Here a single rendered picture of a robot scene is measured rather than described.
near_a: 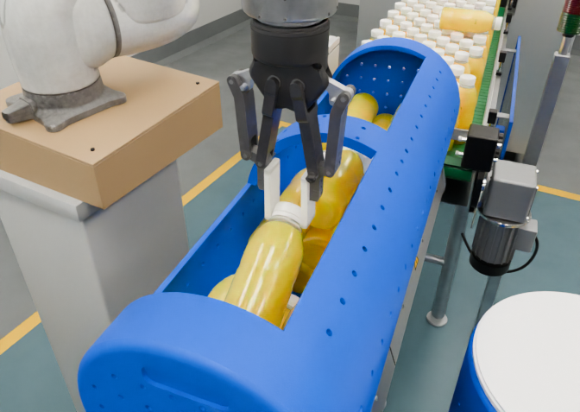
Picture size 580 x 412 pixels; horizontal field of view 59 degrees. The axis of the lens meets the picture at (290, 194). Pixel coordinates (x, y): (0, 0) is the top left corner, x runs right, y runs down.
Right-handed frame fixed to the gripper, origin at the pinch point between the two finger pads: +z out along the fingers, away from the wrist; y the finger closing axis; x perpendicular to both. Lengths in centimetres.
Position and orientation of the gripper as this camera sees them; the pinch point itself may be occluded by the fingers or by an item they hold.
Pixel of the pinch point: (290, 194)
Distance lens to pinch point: 60.0
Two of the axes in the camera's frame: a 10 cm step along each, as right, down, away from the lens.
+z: 0.0, 8.3, 5.6
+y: 9.3, 2.1, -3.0
